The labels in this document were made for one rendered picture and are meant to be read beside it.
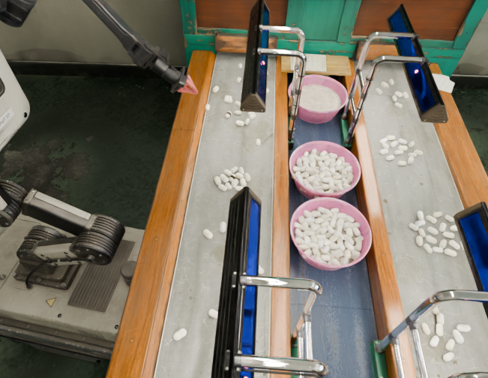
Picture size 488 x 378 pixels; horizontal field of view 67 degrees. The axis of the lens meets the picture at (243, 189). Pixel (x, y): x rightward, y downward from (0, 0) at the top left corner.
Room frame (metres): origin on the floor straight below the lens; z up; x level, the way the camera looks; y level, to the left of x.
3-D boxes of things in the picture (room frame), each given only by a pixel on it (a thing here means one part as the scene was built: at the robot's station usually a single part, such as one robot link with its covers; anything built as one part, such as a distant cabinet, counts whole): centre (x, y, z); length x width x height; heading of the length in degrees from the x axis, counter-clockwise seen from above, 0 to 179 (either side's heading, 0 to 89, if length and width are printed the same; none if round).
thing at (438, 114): (1.19, -0.59, 1.08); 0.62 x 0.08 x 0.07; 178
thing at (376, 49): (1.63, -0.67, 0.83); 0.30 x 0.06 x 0.07; 88
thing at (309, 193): (0.93, -0.30, 0.72); 0.27 x 0.27 x 0.10
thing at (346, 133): (1.19, -0.51, 0.90); 0.20 x 0.19 x 0.45; 178
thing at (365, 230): (0.65, -0.29, 0.72); 0.27 x 0.27 x 0.10
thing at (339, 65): (1.59, -0.33, 0.77); 0.33 x 0.15 x 0.01; 88
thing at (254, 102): (1.21, -0.03, 1.08); 0.62 x 0.08 x 0.07; 178
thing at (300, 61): (1.20, -0.11, 0.90); 0.20 x 0.19 x 0.45; 178
